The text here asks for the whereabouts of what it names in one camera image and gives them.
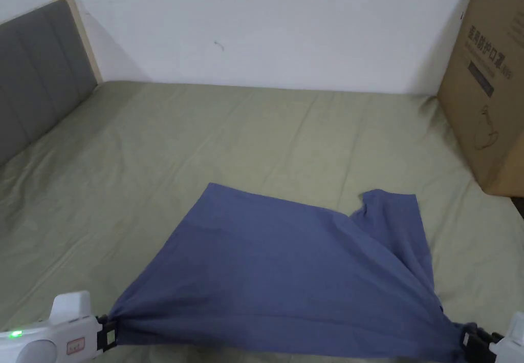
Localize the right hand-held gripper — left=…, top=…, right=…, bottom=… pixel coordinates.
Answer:
left=460, top=310, right=524, bottom=363

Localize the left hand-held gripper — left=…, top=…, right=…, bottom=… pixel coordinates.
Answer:
left=0, top=290, right=120, bottom=363

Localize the large brown cardboard carton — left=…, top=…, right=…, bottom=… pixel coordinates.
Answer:
left=437, top=0, right=524, bottom=198

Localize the grey padded headboard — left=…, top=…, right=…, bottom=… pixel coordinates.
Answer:
left=0, top=0, right=105, bottom=166

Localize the dark blue shirt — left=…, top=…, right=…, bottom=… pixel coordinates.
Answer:
left=107, top=182, right=471, bottom=359

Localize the bed with pale green sheet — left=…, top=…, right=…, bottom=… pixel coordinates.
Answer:
left=0, top=79, right=524, bottom=363

